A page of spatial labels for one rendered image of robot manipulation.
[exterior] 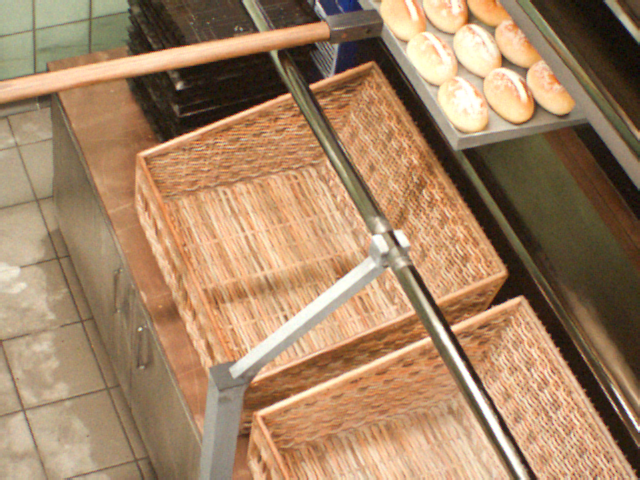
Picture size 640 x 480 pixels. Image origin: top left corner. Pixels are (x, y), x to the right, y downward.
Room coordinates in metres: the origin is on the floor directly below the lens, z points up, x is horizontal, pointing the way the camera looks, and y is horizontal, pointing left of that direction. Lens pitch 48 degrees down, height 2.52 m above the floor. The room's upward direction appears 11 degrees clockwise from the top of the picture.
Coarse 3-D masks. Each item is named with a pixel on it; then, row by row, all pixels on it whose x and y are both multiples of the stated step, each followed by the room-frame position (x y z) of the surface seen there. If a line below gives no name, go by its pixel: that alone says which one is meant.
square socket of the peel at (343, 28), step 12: (360, 12) 1.64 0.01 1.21; (372, 12) 1.64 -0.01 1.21; (336, 24) 1.60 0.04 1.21; (348, 24) 1.60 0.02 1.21; (360, 24) 1.61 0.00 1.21; (372, 24) 1.62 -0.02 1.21; (336, 36) 1.59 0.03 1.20; (348, 36) 1.60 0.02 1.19; (360, 36) 1.61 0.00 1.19; (372, 36) 1.62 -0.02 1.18
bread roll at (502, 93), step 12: (492, 72) 1.55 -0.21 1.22; (504, 72) 1.54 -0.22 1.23; (492, 84) 1.52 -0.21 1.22; (504, 84) 1.52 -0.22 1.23; (516, 84) 1.52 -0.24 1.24; (492, 96) 1.51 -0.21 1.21; (504, 96) 1.50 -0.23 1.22; (516, 96) 1.50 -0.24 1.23; (528, 96) 1.50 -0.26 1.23; (492, 108) 1.51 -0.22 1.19; (504, 108) 1.49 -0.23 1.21; (516, 108) 1.49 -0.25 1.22; (528, 108) 1.49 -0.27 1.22; (516, 120) 1.48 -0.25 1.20
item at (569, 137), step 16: (560, 128) 1.53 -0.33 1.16; (576, 128) 1.51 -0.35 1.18; (592, 128) 1.52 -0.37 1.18; (576, 144) 1.49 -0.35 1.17; (592, 144) 1.48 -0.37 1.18; (576, 160) 1.48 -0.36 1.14; (592, 160) 1.45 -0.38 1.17; (608, 160) 1.45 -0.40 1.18; (592, 176) 1.44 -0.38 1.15; (608, 176) 1.42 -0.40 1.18; (624, 176) 1.43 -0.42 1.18; (608, 192) 1.40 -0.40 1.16; (624, 192) 1.39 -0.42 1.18; (624, 208) 1.37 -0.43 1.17; (624, 224) 1.36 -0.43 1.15
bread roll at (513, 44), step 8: (504, 24) 1.67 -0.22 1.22; (512, 24) 1.66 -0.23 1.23; (496, 32) 1.67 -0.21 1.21; (504, 32) 1.65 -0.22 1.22; (512, 32) 1.65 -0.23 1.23; (520, 32) 1.64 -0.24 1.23; (496, 40) 1.65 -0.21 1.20; (504, 40) 1.64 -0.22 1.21; (512, 40) 1.63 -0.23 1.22; (520, 40) 1.63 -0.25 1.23; (504, 48) 1.63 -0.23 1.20; (512, 48) 1.63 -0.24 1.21; (520, 48) 1.62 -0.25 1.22; (528, 48) 1.62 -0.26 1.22; (504, 56) 1.63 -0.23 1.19; (512, 56) 1.62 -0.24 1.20; (520, 56) 1.62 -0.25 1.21; (528, 56) 1.61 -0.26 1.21; (536, 56) 1.62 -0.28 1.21; (520, 64) 1.61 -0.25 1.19; (528, 64) 1.61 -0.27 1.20
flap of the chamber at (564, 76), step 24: (504, 0) 1.48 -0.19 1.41; (552, 0) 1.51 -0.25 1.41; (576, 0) 1.53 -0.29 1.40; (600, 0) 1.56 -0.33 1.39; (528, 24) 1.43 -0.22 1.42; (576, 24) 1.47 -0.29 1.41; (600, 24) 1.49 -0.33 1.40; (552, 48) 1.38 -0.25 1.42; (576, 48) 1.40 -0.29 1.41; (600, 48) 1.43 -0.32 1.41; (624, 48) 1.45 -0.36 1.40; (552, 72) 1.36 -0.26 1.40; (600, 72) 1.37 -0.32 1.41; (624, 72) 1.39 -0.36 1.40; (576, 96) 1.31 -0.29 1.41; (624, 96) 1.33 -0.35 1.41; (600, 120) 1.27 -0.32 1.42; (624, 144) 1.22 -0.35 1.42; (624, 168) 1.20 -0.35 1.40
